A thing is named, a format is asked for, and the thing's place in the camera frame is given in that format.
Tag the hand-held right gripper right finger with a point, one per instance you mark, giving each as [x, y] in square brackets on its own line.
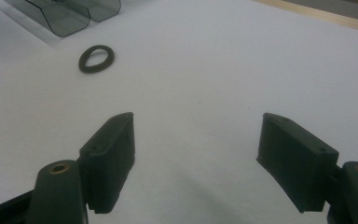
[295, 161]

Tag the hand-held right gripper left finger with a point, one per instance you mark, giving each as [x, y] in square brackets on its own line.
[107, 161]

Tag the clear grey plastic organizer box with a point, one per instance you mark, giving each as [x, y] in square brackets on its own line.
[65, 17]

